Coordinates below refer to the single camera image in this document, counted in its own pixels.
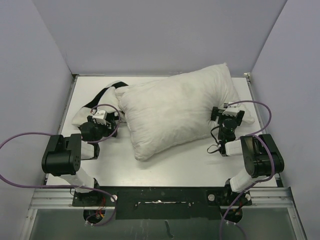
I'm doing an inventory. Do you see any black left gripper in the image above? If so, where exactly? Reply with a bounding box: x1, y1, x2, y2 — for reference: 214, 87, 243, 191
88, 115, 118, 144

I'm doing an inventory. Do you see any black white checkered pillowcase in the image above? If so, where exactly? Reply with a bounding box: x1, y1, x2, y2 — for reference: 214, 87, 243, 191
71, 81, 128, 127

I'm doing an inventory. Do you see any white pillow insert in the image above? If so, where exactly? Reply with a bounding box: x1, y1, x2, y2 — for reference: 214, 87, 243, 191
115, 63, 240, 161

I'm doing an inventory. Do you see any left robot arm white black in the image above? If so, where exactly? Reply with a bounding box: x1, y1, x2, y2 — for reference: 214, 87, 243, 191
41, 109, 121, 206

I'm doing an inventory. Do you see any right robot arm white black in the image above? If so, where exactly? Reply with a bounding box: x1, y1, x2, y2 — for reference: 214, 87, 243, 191
210, 105, 285, 205

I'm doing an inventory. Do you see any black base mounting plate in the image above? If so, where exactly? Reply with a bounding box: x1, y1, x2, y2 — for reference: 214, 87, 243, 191
72, 185, 252, 220

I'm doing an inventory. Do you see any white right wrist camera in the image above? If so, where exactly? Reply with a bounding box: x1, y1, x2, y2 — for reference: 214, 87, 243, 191
222, 102, 240, 117

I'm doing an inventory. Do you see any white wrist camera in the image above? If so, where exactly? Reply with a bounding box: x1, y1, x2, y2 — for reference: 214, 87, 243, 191
222, 102, 240, 117
92, 109, 108, 126

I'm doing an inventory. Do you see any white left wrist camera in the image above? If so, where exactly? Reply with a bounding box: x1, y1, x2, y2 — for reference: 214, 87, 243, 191
92, 109, 108, 126

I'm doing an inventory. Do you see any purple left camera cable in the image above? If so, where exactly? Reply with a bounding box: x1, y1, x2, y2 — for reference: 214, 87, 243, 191
0, 104, 126, 203

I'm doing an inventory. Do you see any purple camera cable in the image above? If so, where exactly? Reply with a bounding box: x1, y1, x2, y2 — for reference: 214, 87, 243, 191
0, 104, 126, 203
219, 99, 278, 240

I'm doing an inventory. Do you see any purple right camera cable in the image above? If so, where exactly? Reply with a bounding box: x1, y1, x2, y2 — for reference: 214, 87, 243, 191
219, 99, 278, 240

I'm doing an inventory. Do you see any aluminium frame rail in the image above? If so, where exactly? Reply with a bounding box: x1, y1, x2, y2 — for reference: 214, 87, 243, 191
19, 72, 307, 240

